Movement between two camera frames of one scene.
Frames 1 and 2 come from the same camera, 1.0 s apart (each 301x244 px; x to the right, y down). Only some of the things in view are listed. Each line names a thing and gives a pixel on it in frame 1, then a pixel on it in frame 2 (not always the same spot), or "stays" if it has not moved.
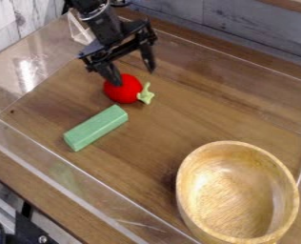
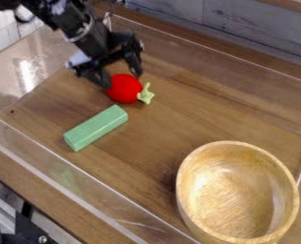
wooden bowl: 237,194 stays
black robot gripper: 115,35 → 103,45
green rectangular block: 95,127 stays
